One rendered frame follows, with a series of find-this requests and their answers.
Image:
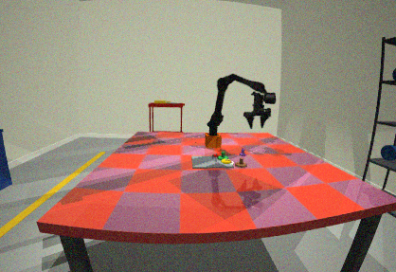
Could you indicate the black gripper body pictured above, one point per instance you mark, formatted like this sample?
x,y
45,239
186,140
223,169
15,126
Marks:
x,y
253,113

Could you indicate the brown gear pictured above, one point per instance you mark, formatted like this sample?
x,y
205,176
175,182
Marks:
x,y
240,164

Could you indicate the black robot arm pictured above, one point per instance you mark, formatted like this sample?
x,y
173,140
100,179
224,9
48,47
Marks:
x,y
222,85

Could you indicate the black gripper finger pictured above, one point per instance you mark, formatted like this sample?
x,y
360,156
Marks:
x,y
263,119
250,120

